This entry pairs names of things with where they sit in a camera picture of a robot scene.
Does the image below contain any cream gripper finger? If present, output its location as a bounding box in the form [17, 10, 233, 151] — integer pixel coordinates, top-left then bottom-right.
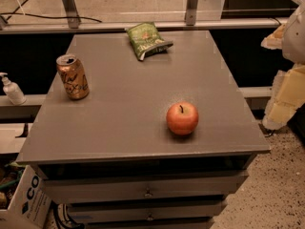
[260, 24, 285, 50]
[262, 64, 305, 130]

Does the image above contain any white pump bottle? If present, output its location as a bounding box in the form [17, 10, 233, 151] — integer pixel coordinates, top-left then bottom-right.
[0, 73, 27, 105]

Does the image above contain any red apple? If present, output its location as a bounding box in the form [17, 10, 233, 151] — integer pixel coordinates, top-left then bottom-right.
[166, 101, 199, 135]

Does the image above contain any orange soda can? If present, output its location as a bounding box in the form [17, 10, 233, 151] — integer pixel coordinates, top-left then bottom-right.
[56, 53, 90, 100]

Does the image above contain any right metal bracket post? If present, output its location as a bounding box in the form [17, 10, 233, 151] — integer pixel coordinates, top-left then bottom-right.
[185, 0, 198, 26]

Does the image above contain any left metal bracket post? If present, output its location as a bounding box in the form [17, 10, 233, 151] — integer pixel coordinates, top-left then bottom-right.
[62, 0, 81, 29]

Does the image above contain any white cardboard box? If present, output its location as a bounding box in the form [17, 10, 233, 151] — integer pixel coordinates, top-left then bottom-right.
[0, 166, 51, 229]

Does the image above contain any metal bracket post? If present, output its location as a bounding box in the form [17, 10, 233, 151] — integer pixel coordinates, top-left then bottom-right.
[62, 0, 81, 29]
[185, 0, 198, 26]

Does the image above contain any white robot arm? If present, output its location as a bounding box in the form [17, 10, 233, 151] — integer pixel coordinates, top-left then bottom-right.
[261, 2, 305, 130]

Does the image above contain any black cable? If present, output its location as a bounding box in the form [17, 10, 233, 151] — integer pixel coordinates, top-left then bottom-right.
[0, 11, 103, 24]

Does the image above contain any green jalapeno chip bag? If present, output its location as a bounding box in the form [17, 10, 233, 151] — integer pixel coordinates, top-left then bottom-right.
[126, 22, 173, 61]

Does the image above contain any upper drawer knob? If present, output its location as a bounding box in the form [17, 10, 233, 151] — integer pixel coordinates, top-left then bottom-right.
[144, 188, 153, 198]

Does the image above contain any lower drawer knob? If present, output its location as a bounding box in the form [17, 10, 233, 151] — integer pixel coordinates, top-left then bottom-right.
[146, 213, 154, 221]

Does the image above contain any drawer knob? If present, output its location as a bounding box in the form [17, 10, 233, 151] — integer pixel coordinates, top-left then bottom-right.
[144, 188, 153, 198]
[146, 213, 154, 221]

